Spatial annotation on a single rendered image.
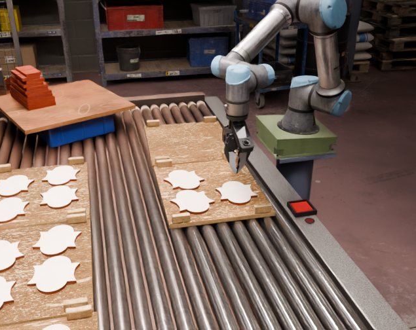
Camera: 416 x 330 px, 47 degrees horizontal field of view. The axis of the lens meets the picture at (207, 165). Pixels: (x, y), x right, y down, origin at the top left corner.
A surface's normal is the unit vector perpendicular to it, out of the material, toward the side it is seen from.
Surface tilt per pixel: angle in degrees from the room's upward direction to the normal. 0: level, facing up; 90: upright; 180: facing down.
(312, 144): 90
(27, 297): 0
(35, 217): 0
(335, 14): 85
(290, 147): 90
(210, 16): 97
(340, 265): 0
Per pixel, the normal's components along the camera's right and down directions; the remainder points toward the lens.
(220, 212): 0.00, -0.89
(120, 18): 0.25, 0.44
